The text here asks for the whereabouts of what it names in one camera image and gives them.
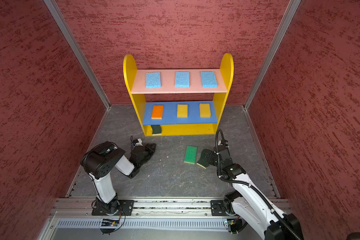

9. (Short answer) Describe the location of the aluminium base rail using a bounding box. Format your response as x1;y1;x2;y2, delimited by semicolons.
38;196;289;240

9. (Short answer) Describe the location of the aluminium corner frame post left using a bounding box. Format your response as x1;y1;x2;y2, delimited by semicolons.
44;0;112;110

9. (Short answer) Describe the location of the aluminium corner frame post right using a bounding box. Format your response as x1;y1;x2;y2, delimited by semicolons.
244;0;301;111

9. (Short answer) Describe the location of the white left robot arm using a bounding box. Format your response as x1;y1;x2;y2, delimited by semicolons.
81;139;157;216

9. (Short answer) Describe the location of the green yellow scrub sponge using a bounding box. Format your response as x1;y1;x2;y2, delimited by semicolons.
184;146;198;165

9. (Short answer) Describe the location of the aluminium corner frame post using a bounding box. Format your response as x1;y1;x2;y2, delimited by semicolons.
244;0;301;111
44;0;112;110

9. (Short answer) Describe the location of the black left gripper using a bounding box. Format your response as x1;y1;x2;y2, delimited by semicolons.
138;143;157;168

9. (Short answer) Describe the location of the dark green curved sponge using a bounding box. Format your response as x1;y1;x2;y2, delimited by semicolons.
197;149;212;169
151;125;162;136

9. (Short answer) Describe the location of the yellow wooden shelf unit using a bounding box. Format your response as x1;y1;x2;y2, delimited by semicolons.
123;53;234;137

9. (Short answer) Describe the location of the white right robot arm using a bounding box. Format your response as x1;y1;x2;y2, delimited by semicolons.
200;149;304;240

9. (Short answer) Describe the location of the orange sponge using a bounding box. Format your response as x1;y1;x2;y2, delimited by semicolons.
151;105;164;120

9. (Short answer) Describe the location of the blue sponge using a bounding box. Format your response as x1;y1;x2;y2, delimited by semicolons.
175;72;190;88
201;71;218;88
146;72;161;89

